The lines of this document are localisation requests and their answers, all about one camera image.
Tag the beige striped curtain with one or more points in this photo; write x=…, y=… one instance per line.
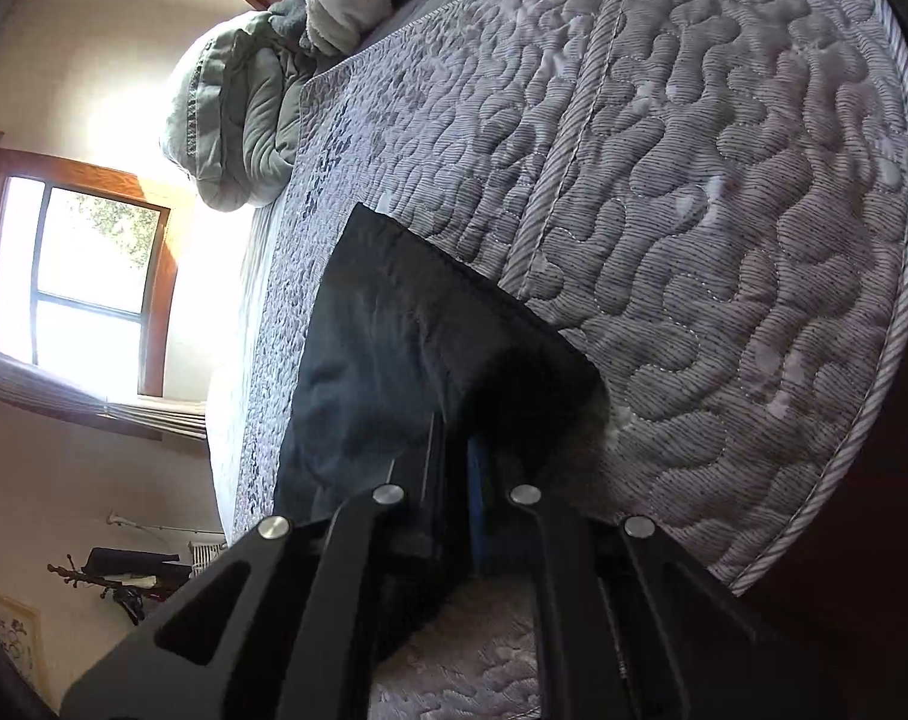
x=87, y=397

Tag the black pants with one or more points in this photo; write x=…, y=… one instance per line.
x=394, y=360

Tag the white radiator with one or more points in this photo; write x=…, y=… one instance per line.
x=205, y=553

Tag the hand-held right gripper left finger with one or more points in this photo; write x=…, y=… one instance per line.
x=416, y=480

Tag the grey quilted mattress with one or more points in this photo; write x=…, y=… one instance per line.
x=686, y=202

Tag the framed floral picture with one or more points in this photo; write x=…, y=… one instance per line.
x=12, y=626

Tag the green comforter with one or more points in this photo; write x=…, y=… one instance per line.
x=229, y=112

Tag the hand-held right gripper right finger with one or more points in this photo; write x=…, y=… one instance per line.
x=480, y=495

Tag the dark grey blanket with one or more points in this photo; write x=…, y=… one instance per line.
x=293, y=15

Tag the wood framed window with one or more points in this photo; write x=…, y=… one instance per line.
x=87, y=270

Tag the wooden coat rack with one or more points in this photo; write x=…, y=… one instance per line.
x=117, y=577

